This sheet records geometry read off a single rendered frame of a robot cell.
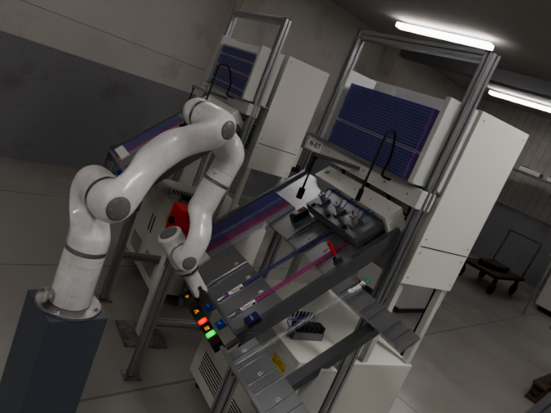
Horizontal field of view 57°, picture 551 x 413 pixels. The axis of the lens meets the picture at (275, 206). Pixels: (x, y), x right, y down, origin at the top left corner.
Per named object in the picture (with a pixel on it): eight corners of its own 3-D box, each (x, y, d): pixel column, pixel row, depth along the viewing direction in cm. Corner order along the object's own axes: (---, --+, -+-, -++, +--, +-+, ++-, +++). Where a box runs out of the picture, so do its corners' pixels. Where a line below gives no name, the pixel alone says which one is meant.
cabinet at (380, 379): (240, 492, 202) (298, 362, 189) (184, 378, 258) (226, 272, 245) (357, 475, 239) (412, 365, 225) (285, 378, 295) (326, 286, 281)
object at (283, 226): (329, 284, 184) (325, 274, 181) (252, 214, 237) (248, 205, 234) (399, 238, 192) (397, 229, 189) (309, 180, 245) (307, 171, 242)
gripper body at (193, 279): (172, 265, 178) (184, 287, 184) (181, 279, 169) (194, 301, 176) (191, 253, 180) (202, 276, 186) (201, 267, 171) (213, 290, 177)
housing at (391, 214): (391, 247, 192) (384, 217, 184) (322, 199, 231) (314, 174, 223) (407, 236, 194) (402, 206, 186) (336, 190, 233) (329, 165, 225)
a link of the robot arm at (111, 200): (90, 213, 150) (111, 238, 139) (67, 184, 142) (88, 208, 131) (220, 121, 166) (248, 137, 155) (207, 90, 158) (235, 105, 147)
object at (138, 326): (124, 347, 264) (172, 212, 247) (115, 321, 283) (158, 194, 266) (166, 348, 277) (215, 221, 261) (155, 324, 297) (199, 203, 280)
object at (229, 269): (240, 337, 173) (237, 330, 171) (179, 250, 226) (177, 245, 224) (286, 306, 178) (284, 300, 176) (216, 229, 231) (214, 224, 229)
